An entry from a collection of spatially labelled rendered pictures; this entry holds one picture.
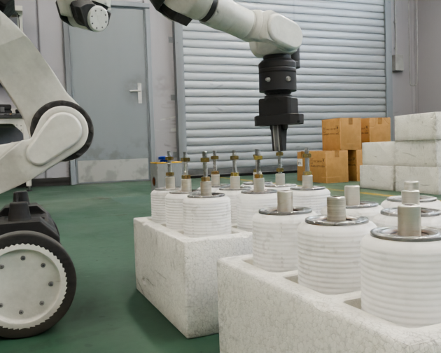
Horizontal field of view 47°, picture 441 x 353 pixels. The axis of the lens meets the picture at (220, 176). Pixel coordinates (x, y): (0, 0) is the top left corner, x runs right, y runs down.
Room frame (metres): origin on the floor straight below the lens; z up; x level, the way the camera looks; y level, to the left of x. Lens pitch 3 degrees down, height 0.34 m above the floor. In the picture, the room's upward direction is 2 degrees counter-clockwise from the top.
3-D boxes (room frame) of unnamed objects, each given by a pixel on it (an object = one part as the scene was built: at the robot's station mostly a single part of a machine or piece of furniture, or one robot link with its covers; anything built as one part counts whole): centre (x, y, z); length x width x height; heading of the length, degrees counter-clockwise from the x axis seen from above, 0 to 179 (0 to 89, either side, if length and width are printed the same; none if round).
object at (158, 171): (1.40, 0.15, 0.16); 0.07 x 0.07 x 0.31; 23
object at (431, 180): (3.56, -1.52, 0.09); 0.39 x 0.39 x 0.18; 24
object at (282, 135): (1.20, -0.15, 0.37); 0.03 x 0.02 x 0.06; 144
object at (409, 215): (0.50, -0.19, 0.26); 0.02 x 0.02 x 0.03
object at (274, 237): (0.72, -0.09, 0.16); 0.10 x 0.10 x 0.18
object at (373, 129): (5.06, -1.50, 0.45); 0.30 x 0.24 x 0.30; 18
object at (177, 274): (1.16, -0.03, 0.09); 0.39 x 0.39 x 0.18; 23
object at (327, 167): (4.86, -1.03, 0.15); 0.30 x 0.24 x 0.30; 20
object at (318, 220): (0.61, -0.14, 0.25); 0.08 x 0.08 x 0.01
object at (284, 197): (0.72, -0.09, 0.26); 0.02 x 0.02 x 0.03
